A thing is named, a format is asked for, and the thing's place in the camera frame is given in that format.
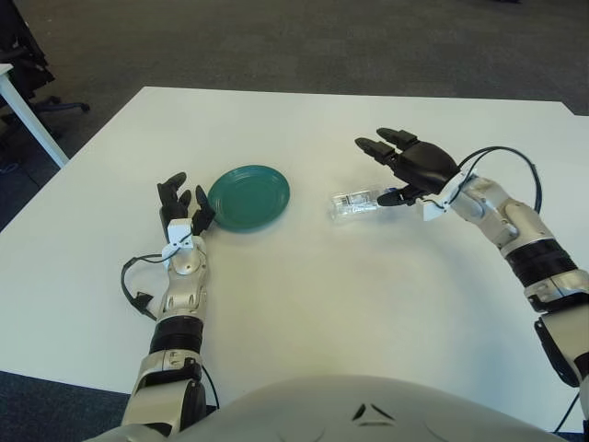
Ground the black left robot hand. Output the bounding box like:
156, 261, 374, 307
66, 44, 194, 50
156, 171, 216, 240

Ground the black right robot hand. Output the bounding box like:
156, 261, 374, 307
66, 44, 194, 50
353, 127, 461, 207

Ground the clear bottle with blue cap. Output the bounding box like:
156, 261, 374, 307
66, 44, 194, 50
327, 186, 398, 224

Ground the teal round plate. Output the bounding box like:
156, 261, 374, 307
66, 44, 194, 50
207, 164, 293, 234

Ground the white desk leg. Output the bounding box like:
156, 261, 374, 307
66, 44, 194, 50
0, 63, 70, 169

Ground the black office chair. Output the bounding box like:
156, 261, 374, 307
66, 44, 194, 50
0, 0, 91, 144

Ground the grey robot torso shell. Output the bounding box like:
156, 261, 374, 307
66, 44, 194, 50
98, 373, 570, 442

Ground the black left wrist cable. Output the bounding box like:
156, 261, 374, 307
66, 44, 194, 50
121, 250, 220, 411

